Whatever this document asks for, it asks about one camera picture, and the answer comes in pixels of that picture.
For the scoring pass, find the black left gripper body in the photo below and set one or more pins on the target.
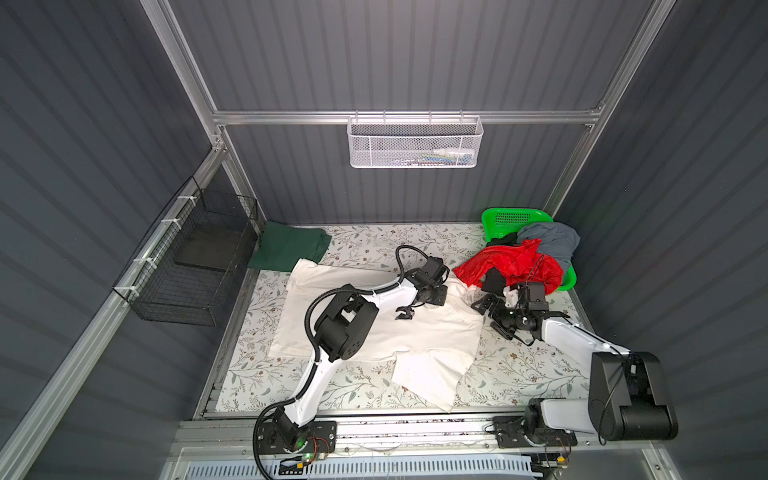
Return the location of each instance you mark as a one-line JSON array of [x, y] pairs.
[[437, 294]]

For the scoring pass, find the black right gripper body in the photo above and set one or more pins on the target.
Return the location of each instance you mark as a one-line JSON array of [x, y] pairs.
[[509, 316]]

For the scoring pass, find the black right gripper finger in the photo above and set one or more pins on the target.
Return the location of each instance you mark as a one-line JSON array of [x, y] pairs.
[[484, 304], [504, 331]]

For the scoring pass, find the white printed t shirt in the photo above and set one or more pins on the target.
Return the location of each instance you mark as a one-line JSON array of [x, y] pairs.
[[444, 357]]

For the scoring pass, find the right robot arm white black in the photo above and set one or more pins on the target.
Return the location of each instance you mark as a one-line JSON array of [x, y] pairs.
[[628, 395]]

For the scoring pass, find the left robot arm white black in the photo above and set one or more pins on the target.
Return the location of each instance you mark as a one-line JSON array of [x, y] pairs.
[[337, 324]]

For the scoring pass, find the floral patterned table mat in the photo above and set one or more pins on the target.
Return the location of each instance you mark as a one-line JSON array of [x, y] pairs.
[[254, 380]]

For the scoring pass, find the red t shirt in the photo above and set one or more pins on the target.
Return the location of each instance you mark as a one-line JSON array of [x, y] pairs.
[[515, 264]]

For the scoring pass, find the grey blue t shirt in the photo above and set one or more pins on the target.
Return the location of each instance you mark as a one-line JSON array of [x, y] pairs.
[[557, 240]]

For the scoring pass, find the green plastic laundry basket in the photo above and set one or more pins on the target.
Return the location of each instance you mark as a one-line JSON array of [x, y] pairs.
[[500, 221]]

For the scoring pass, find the white bottle in basket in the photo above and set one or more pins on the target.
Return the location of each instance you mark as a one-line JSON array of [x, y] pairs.
[[466, 155]]

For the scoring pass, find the folded dark green t shirt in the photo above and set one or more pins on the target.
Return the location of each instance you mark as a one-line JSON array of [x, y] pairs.
[[282, 246]]

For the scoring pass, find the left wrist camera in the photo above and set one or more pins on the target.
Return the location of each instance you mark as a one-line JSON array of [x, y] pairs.
[[434, 271]]

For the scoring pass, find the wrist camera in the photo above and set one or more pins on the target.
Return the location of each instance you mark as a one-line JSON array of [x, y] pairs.
[[434, 271], [532, 297]]

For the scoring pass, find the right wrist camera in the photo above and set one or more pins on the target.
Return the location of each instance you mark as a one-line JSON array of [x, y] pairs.
[[532, 297]]

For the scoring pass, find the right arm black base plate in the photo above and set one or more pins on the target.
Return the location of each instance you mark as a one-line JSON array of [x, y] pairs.
[[515, 432]]

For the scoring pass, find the aluminium mounting rail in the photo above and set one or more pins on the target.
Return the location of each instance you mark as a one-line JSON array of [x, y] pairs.
[[381, 433]]

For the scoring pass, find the white slotted cable duct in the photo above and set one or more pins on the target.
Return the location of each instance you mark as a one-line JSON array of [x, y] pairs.
[[420, 467]]

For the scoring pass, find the white wire mesh basket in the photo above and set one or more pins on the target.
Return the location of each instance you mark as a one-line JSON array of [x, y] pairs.
[[380, 142]]

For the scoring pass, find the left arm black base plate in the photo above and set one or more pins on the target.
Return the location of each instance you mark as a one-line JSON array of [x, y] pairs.
[[312, 433]]

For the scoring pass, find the black wire mesh basket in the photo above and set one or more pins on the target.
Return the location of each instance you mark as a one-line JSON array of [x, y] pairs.
[[196, 259]]

